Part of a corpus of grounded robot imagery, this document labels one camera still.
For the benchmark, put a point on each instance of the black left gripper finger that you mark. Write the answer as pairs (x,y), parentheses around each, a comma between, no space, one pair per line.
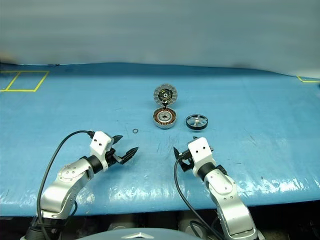
(116,140)
(128,155)

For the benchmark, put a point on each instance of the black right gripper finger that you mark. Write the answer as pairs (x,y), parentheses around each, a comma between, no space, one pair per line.
(194,138)
(176,152)

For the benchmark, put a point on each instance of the grey robot torso with logo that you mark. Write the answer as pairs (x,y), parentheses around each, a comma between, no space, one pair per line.
(140,235)

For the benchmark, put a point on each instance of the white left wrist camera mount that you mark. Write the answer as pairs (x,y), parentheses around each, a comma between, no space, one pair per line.
(100,143)

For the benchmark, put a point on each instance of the dark rounded shape under table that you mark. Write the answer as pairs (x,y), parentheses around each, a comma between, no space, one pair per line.
(192,225)

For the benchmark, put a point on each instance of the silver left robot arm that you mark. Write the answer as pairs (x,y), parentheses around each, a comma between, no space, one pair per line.
(70,185)

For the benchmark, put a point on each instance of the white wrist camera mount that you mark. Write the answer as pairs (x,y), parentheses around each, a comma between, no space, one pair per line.
(201,155)
(100,143)

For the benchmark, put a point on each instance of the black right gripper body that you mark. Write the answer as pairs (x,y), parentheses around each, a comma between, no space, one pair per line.
(186,161)

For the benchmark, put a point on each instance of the black motor rotor silver spokes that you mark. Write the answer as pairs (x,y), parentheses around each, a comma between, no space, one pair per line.
(196,122)

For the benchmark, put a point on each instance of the blue plastic table cover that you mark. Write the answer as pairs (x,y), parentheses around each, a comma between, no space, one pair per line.
(75,112)

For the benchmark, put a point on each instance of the round motor cover circuit board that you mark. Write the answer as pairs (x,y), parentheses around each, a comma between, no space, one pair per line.
(165,95)

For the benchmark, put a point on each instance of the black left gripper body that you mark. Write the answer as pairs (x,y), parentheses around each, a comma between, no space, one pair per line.
(112,157)

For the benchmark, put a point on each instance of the silver motor stator copper windings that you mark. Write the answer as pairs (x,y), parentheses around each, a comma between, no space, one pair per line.
(165,117)

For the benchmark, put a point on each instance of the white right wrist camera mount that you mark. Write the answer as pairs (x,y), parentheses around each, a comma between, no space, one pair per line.
(201,155)

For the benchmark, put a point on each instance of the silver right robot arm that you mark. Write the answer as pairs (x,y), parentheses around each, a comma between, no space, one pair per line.
(227,200)

